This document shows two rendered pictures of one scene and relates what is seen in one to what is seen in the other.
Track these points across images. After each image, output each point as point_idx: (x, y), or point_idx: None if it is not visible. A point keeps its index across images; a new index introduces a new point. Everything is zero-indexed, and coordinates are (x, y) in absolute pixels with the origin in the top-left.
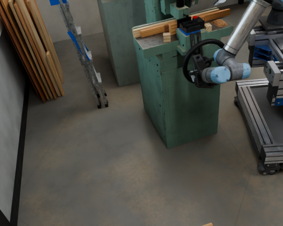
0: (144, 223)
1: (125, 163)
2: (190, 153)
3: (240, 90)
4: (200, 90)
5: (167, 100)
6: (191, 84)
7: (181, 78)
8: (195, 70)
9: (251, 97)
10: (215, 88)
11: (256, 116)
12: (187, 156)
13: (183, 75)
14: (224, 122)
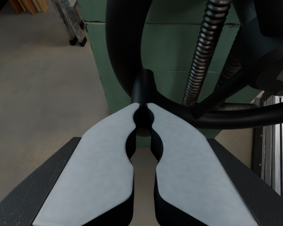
0: None
1: (51, 148)
2: (148, 170)
3: (275, 101)
4: (199, 98)
5: (116, 97)
6: (182, 83)
7: (158, 61)
8: (163, 129)
9: None
10: (238, 102)
11: None
12: (140, 175)
13: (164, 53)
14: (222, 134)
